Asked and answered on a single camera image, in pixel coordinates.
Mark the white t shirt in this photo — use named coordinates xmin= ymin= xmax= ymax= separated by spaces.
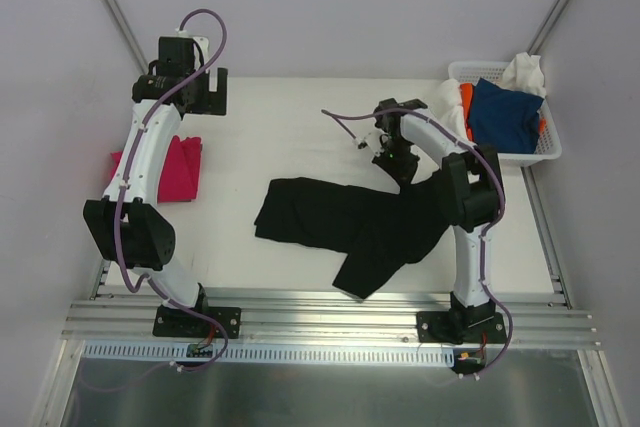
xmin=426 ymin=79 xmax=469 ymax=140

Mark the purple cable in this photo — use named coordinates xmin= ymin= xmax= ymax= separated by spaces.
xmin=320 ymin=107 xmax=516 ymax=382
xmin=79 ymin=9 xmax=230 ymax=391

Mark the white cloth in basket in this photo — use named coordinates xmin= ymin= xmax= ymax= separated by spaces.
xmin=499 ymin=52 xmax=547 ymax=98

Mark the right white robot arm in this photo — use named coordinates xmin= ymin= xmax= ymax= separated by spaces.
xmin=373 ymin=99 xmax=505 ymax=342

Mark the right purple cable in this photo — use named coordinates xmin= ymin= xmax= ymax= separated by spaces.
xmin=320 ymin=107 xmax=516 ymax=382

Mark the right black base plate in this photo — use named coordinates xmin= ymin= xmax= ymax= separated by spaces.
xmin=416 ymin=311 xmax=507 ymax=345

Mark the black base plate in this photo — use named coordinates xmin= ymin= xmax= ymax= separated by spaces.
xmin=152 ymin=306 xmax=242 ymax=339
xmin=416 ymin=311 xmax=507 ymax=345

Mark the white plastic basket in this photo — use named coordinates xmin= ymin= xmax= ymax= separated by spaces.
xmin=448 ymin=60 xmax=562 ymax=167

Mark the orange t shirt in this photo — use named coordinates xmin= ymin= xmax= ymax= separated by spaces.
xmin=460 ymin=83 xmax=474 ymax=140

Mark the blue t shirt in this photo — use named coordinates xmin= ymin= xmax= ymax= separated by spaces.
xmin=469 ymin=78 xmax=543 ymax=155

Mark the white slotted cable duct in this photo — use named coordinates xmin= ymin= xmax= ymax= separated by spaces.
xmin=83 ymin=341 xmax=454 ymax=368

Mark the folded pink t shirt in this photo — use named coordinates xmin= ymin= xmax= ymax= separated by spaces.
xmin=102 ymin=134 xmax=202 ymax=207

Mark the aluminium mounting rail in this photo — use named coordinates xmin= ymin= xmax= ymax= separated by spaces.
xmin=62 ymin=286 xmax=604 ymax=350

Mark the black t shirt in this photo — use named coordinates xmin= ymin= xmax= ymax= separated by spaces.
xmin=254 ymin=177 xmax=450 ymax=300

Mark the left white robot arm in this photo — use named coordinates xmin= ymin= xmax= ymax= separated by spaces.
xmin=83 ymin=30 xmax=228 ymax=335

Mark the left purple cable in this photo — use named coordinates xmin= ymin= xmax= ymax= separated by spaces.
xmin=79 ymin=9 xmax=230 ymax=391

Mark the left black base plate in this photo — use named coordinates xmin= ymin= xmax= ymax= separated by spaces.
xmin=152 ymin=306 xmax=242 ymax=339

